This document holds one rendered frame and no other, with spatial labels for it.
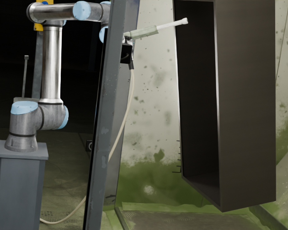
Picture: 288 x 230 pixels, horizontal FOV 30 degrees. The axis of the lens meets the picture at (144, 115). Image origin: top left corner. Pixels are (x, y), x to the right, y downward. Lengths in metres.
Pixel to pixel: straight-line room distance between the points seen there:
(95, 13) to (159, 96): 1.42
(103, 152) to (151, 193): 2.25
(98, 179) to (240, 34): 1.28
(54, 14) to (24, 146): 0.78
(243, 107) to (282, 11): 1.43
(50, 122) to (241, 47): 1.19
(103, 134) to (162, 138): 2.15
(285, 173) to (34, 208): 2.03
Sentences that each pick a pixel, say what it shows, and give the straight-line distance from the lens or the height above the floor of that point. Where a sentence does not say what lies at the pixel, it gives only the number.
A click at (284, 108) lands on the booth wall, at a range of 4.33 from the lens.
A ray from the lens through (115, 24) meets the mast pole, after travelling 1.84.
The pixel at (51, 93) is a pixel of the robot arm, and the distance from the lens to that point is 3.18.
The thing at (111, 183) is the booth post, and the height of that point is 0.23.
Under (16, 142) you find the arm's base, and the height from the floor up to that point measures 0.69.
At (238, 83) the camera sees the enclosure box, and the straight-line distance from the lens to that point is 2.90.
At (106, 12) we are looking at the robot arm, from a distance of 2.70.
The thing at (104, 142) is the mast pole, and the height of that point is 1.03.
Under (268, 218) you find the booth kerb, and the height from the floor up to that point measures 0.12.
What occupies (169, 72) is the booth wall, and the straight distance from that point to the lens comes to 3.93.
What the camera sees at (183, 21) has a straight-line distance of 2.95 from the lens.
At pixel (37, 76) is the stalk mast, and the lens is 3.99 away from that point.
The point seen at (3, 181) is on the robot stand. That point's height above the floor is 0.48.
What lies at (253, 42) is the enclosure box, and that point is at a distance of 2.91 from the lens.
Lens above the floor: 1.50
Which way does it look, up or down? 11 degrees down
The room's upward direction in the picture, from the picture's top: 7 degrees clockwise
